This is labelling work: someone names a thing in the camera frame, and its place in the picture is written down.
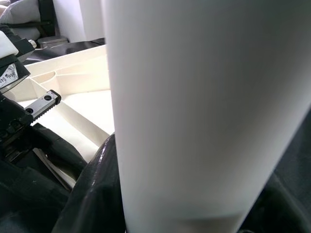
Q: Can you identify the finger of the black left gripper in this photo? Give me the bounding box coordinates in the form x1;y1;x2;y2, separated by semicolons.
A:
0;155;73;233
31;123;86;176

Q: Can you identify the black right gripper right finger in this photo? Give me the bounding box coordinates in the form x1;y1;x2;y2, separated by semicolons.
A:
239;169;311;233

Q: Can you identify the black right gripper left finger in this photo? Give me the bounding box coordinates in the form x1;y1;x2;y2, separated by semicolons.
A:
52;133;127;233

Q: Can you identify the white plastic children table top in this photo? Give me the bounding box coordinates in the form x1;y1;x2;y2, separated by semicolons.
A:
4;43;116;191

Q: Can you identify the black table cloth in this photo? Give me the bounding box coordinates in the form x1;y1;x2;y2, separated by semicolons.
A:
25;37;311;233

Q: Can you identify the silver metal bin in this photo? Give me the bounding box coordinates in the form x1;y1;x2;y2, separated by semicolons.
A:
37;35;70;49

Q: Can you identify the grey cushion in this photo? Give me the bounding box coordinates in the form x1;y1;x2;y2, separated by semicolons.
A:
0;0;41;25

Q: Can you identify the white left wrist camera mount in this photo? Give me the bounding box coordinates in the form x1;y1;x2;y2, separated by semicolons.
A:
0;31;19;59

